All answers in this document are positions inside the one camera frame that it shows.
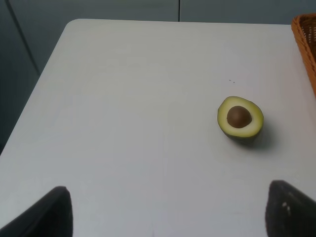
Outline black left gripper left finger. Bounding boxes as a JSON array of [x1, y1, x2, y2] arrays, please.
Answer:
[[0, 186, 74, 237]]

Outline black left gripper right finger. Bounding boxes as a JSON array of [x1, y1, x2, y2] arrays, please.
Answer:
[[265, 180, 316, 237]]

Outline orange wicker basket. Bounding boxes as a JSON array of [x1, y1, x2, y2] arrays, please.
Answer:
[[291, 13, 316, 94]]

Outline halved avocado with pit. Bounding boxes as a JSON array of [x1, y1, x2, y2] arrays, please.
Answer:
[[217, 96, 264, 144]]

